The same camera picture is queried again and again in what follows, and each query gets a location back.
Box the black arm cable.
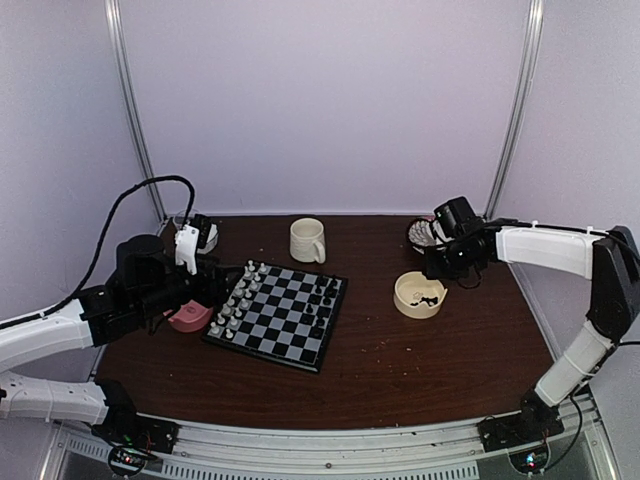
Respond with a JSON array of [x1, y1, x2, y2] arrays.
[[457, 267, 486, 290], [39, 174, 197, 316]]

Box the cream bowl of black pieces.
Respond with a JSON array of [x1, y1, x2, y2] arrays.
[[393, 271, 448, 320]]

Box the floral patterned saucer plate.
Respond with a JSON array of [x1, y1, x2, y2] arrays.
[[406, 217, 436, 254]]

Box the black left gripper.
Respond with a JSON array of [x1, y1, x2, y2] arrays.
[[135, 254, 245, 321]]

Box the pink bowl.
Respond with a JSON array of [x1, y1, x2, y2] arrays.
[[168, 301, 213, 333]]

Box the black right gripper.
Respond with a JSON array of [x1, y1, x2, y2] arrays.
[[423, 240, 481, 280]]

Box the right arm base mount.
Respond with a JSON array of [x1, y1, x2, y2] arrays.
[[477, 413, 565, 476]]

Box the black and white chessboard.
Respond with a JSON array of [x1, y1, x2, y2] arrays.
[[202, 260, 348, 373]]

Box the aluminium front rail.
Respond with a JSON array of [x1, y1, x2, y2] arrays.
[[37, 391, 631, 479]]

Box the aluminium frame post right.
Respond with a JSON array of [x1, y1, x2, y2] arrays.
[[484, 0, 545, 218]]

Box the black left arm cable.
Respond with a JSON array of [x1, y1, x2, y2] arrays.
[[39, 174, 197, 316]]

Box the aluminium frame post left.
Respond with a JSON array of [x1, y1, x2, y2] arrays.
[[103, 0, 168, 223]]

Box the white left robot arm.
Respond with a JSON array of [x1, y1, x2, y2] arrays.
[[1, 234, 242, 444]]

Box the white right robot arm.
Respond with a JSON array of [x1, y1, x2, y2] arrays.
[[423, 220, 639, 442]]

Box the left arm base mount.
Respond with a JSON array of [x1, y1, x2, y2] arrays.
[[90, 415, 179, 477]]

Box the aluminium frame post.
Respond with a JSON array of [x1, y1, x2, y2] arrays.
[[484, 0, 545, 218], [103, 0, 168, 223]]

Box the white ribbed ceramic mug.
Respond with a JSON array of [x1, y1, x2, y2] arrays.
[[289, 218, 326, 264]]

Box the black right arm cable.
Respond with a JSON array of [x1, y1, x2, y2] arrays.
[[457, 267, 486, 290]]

